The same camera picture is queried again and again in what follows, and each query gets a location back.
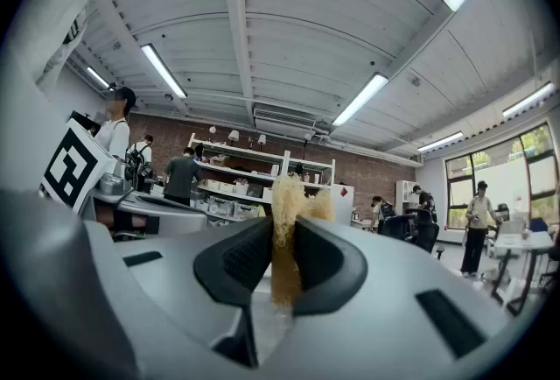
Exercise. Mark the rows of clear storage bins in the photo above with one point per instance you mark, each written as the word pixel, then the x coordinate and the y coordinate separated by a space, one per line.
pixel 227 207

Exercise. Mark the white metal shelving unit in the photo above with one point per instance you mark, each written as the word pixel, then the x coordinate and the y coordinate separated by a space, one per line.
pixel 236 149

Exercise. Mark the white board panel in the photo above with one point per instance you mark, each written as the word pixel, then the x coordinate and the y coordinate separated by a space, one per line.
pixel 503 181

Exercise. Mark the black padded office chair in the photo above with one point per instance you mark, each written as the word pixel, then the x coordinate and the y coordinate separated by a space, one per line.
pixel 402 225

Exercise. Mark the black framed window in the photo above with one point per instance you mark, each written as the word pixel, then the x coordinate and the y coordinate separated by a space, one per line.
pixel 538 142

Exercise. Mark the white cube shelf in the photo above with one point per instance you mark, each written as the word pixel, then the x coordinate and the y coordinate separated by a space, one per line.
pixel 407 194

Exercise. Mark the white desk with black legs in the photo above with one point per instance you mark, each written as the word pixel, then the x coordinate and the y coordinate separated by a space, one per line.
pixel 520 242

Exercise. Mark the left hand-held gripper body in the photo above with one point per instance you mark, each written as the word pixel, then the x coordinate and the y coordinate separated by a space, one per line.
pixel 70 168

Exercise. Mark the white cabinet with red sticker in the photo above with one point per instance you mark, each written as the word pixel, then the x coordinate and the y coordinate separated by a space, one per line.
pixel 342 203

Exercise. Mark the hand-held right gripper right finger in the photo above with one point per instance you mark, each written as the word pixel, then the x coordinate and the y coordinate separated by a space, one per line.
pixel 332 269

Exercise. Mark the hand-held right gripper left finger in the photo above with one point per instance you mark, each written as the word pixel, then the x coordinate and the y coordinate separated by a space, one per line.
pixel 236 264

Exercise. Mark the ceiling air conditioner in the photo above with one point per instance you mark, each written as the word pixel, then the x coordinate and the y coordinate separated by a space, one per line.
pixel 284 122

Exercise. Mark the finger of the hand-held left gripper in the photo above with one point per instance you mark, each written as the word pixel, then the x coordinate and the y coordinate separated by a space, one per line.
pixel 175 218

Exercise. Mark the yellow sponge cloth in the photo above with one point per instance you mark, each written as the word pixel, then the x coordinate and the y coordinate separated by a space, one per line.
pixel 284 212

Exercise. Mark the black mesh office chair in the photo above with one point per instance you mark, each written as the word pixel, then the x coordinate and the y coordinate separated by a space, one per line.
pixel 426 234

